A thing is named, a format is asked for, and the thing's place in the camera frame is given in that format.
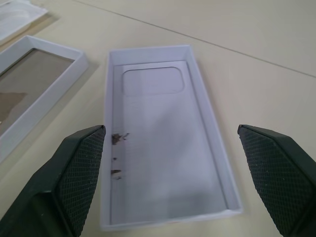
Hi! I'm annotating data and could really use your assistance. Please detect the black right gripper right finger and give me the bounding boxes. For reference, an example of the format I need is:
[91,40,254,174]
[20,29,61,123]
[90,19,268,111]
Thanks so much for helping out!
[237,124,316,237]

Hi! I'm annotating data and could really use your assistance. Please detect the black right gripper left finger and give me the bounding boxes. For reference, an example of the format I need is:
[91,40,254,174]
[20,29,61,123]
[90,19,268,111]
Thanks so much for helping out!
[0,124,107,237]

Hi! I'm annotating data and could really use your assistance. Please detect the white phone box lid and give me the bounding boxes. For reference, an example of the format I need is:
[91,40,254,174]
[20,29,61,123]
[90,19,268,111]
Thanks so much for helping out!
[0,35,88,163]

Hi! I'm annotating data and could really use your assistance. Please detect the white phone box base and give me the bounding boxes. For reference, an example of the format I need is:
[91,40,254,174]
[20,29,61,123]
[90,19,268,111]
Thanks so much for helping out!
[99,44,244,225]

